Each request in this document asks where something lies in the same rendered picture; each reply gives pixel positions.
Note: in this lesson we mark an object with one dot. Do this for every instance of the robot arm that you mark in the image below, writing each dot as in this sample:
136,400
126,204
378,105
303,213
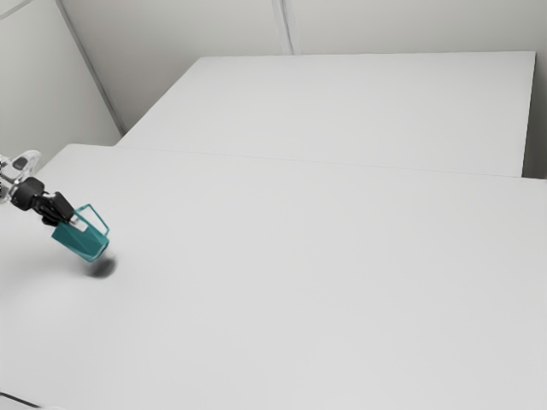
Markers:
22,164

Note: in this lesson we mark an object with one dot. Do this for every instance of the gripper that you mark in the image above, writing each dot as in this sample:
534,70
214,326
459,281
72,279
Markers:
29,194

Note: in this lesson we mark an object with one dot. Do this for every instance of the teal faceted mug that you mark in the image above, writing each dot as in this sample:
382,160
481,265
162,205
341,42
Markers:
81,237

